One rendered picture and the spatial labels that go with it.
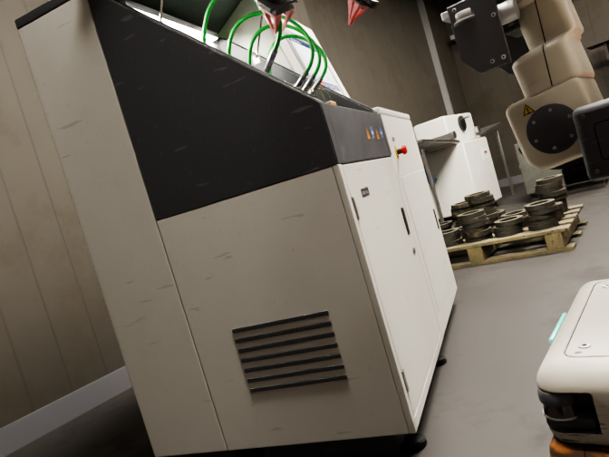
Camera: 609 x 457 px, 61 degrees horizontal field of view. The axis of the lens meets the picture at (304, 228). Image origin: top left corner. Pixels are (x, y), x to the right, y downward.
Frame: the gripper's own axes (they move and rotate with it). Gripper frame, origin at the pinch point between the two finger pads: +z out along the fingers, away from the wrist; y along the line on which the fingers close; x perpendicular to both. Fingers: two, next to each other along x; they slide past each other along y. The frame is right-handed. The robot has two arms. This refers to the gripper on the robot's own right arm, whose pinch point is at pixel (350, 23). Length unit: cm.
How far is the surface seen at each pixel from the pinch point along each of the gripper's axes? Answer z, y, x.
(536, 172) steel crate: 96, -38, -408
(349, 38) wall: 62, 195, -361
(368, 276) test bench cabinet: 45, -59, 46
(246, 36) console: 24, 48, -11
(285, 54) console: 23.6, 29.8, -15.0
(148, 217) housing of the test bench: 65, 4, 61
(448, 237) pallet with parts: 112, -36, -173
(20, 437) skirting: 218, 43, 60
